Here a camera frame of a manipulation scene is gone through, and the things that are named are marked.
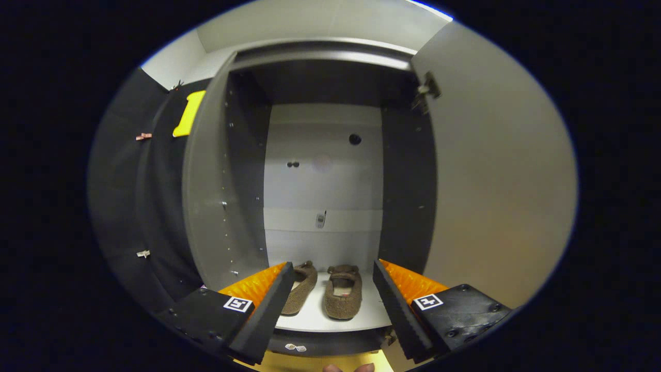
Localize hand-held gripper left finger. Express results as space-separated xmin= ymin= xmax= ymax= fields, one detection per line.
xmin=155 ymin=261 xmax=295 ymax=365

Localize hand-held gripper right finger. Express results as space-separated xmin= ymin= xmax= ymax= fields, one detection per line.
xmin=373 ymin=258 xmax=517 ymax=363

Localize brown fuzzy shoe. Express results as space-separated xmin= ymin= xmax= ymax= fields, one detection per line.
xmin=281 ymin=260 xmax=319 ymax=316
xmin=323 ymin=265 xmax=363 ymax=321

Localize grey shoe cabinet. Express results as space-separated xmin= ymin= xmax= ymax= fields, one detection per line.
xmin=182 ymin=40 xmax=439 ymax=357

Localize beige shoe cabinet door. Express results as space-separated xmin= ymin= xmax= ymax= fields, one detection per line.
xmin=382 ymin=21 xmax=579 ymax=371

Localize metal door hinge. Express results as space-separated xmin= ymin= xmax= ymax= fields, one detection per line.
xmin=412 ymin=71 xmax=442 ymax=114

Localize black backdrop cloth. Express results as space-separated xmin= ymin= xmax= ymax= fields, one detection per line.
xmin=88 ymin=67 xmax=207 ymax=316

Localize long ceiling light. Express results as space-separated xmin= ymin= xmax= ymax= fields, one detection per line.
xmin=408 ymin=0 xmax=455 ymax=22

